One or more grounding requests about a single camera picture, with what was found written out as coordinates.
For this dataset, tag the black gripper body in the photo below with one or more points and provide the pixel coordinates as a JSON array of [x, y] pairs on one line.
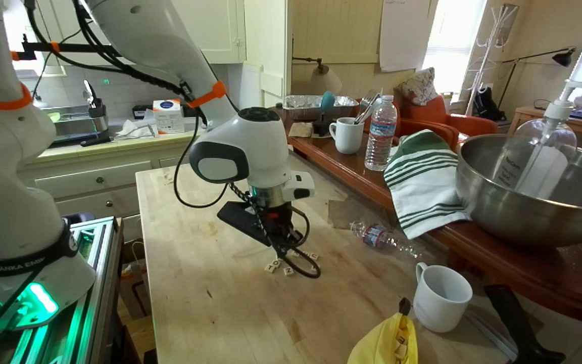
[[276, 219]]

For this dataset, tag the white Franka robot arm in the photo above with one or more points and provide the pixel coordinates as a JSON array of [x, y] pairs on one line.
[[9, 173]]

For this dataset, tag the crushed clear plastic bottle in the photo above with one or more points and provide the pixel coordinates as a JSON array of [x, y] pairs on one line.
[[375, 234]]

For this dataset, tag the white mug with utensils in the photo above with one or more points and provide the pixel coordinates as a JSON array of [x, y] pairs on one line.
[[345, 135]]

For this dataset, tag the aluminium foil tray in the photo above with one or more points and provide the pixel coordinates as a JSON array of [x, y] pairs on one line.
[[312, 102]]

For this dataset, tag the clear plastic water bottle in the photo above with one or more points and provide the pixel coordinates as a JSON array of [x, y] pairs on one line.
[[381, 133]]

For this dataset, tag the yellow banana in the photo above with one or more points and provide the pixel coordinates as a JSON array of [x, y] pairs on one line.
[[385, 339]]

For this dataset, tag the green white striped towel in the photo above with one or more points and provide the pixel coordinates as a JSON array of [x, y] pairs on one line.
[[425, 183]]

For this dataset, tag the cream shade table lamp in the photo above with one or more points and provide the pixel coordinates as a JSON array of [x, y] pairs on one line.
[[323, 79]]

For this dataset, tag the white canister blue label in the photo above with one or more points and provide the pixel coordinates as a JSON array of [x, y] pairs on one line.
[[168, 116]]

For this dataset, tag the plain white mug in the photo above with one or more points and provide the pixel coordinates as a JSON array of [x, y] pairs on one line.
[[439, 299]]

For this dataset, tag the crumpled white cloth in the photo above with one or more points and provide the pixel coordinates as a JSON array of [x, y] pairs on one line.
[[135, 130]]

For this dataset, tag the cream kitchen counter cabinet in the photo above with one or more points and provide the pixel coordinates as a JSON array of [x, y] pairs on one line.
[[90, 183]]

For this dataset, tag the floral cushion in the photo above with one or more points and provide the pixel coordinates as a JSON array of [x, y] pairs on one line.
[[415, 86]]

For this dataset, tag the orange armchair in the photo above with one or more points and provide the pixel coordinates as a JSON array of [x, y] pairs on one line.
[[464, 123]]

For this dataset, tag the black tap fixture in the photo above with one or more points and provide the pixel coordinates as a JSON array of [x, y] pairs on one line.
[[96, 113]]

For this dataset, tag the hanging white paper sheet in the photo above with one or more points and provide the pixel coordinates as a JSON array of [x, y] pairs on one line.
[[405, 32]]

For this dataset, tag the black boot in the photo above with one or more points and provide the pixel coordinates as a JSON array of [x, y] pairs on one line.
[[487, 103]]

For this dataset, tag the black flat bar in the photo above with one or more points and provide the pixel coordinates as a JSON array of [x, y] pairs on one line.
[[515, 324]]

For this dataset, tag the stainless steel mixing bowl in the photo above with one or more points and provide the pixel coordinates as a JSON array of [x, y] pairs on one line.
[[533, 209]]

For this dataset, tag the clear pump soap dispenser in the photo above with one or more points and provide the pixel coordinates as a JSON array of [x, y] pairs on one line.
[[539, 154]]

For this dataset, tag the black rod with orange tape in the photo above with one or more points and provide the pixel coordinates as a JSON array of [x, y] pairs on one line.
[[68, 48]]

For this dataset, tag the white coat stand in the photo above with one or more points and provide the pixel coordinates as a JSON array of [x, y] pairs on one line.
[[489, 46]]

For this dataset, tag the dark brown wooden table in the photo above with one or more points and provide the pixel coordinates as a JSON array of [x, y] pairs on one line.
[[575, 276]]

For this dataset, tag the aluminium base frame green light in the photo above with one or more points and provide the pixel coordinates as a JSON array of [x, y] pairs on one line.
[[81, 309]]

